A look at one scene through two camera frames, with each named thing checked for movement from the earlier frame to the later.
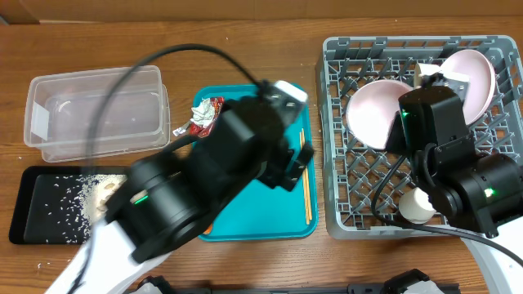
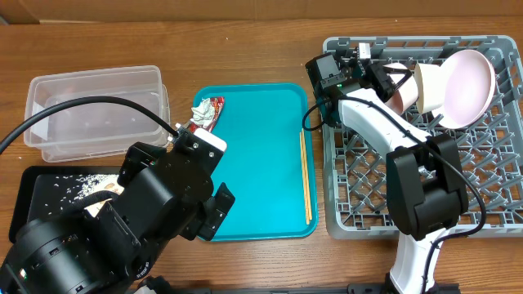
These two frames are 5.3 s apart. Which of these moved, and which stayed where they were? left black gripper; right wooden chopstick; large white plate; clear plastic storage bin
Moved: left black gripper
Stayed: right wooden chopstick; clear plastic storage bin; large white plate
